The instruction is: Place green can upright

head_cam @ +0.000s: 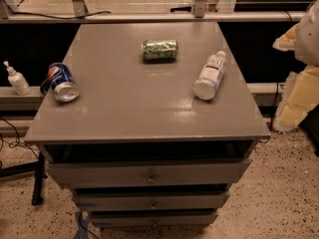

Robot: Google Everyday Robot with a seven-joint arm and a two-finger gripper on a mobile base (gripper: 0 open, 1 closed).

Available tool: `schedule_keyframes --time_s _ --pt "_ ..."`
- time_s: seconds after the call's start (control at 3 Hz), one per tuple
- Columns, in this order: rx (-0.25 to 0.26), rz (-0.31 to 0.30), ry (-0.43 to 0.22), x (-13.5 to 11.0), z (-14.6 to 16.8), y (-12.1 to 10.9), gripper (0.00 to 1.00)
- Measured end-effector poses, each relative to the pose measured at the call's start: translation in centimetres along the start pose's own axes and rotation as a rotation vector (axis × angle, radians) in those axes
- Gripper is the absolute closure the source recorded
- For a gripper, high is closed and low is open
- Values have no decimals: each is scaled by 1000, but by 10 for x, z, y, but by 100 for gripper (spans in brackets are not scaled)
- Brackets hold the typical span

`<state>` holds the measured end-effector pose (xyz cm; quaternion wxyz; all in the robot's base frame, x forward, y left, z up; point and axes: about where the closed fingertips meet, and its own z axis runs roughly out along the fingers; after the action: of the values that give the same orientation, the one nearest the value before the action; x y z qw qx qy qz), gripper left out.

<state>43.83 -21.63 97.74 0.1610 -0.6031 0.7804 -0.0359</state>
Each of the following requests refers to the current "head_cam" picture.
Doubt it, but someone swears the top grey drawer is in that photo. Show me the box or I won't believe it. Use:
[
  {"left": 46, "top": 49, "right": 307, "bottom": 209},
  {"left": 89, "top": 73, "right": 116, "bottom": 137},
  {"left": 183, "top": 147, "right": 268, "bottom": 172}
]
[{"left": 48, "top": 158, "right": 250, "bottom": 188}]

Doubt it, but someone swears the blue Pepsi can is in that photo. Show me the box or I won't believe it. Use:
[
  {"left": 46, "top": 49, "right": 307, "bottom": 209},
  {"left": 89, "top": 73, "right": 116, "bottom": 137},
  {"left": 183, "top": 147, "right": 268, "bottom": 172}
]
[{"left": 48, "top": 63, "right": 80, "bottom": 103}]

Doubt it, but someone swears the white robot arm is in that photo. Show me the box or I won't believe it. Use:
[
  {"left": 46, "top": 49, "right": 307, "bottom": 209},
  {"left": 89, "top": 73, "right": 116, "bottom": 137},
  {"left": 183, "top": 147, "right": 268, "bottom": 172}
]
[{"left": 273, "top": 4, "right": 319, "bottom": 131}]

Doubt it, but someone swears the metal frame rail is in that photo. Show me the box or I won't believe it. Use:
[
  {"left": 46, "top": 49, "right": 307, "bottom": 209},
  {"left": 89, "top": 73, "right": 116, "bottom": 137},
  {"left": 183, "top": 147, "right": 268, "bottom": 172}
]
[{"left": 0, "top": 0, "right": 318, "bottom": 23}]

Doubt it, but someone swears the black cable on rail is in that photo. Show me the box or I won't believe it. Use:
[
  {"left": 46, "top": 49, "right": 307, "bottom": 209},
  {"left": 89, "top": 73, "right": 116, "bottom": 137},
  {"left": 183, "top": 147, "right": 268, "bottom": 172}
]
[{"left": 13, "top": 10, "right": 112, "bottom": 20}]

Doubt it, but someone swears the grey drawer cabinet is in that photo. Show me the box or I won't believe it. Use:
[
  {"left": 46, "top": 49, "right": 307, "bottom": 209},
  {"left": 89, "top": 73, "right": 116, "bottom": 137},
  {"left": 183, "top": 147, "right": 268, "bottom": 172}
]
[{"left": 26, "top": 22, "right": 269, "bottom": 217}]

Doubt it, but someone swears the grey drawer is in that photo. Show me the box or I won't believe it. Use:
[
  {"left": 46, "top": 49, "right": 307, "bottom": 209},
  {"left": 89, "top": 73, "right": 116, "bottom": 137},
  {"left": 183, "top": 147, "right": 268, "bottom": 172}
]
[
  {"left": 48, "top": 158, "right": 250, "bottom": 188},
  {"left": 73, "top": 191, "right": 230, "bottom": 211},
  {"left": 90, "top": 212, "right": 217, "bottom": 227}
]

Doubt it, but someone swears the bottom grey drawer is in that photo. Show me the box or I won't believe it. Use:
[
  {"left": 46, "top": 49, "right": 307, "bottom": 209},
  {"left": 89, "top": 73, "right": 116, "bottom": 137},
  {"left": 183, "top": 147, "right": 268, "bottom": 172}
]
[{"left": 90, "top": 212, "right": 217, "bottom": 227}]

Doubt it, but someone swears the green soda can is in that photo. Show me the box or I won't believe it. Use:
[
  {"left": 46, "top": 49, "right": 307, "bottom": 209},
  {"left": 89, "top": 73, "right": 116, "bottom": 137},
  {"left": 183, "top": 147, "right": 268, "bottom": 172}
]
[{"left": 142, "top": 40, "right": 178, "bottom": 62}]

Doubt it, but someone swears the black floor cable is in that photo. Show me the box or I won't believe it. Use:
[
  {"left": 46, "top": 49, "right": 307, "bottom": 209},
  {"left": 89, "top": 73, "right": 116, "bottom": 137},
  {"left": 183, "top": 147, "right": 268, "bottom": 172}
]
[{"left": 0, "top": 117, "right": 40, "bottom": 169}]

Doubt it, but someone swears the black stand leg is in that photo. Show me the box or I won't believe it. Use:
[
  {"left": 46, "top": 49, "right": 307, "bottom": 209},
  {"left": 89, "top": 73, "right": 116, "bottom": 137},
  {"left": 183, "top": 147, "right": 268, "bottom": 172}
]
[{"left": 0, "top": 154, "right": 46, "bottom": 206}]

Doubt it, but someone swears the white plastic water bottle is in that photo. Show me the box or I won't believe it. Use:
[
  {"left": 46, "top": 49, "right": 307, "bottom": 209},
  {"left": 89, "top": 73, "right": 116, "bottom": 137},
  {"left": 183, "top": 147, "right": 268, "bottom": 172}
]
[{"left": 193, "top": 51, "right": 227, "bottom": 101}]

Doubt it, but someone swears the middle grey drawer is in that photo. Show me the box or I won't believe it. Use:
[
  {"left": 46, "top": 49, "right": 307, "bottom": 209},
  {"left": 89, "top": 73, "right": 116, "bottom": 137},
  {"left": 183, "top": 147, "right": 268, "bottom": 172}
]
[{"left": 73, "top": 191, "right": 230, "bottom": 211}]

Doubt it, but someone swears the white pump dispenser bottle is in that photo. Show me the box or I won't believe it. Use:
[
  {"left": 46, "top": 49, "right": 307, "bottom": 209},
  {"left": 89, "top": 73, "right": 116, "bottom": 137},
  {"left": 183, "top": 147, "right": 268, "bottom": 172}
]
[{"left": 3, "top": 61, "right": 31, "bottom": 96}]

